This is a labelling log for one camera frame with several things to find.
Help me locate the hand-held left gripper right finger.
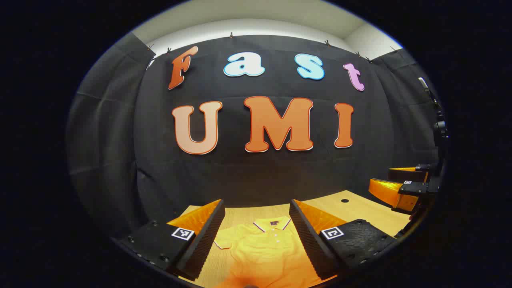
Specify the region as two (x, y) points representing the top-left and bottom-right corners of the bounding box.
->
(289, 199), (397, 280)

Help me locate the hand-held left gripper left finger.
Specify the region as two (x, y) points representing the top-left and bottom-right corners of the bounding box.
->
(116, 199), (226, 282)

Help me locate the orange T-shirt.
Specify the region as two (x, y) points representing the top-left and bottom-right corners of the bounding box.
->
(212, 216), (337, 288)

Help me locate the row of backdrop clips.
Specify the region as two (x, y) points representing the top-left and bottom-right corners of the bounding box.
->
(147, 32), (398, 62)

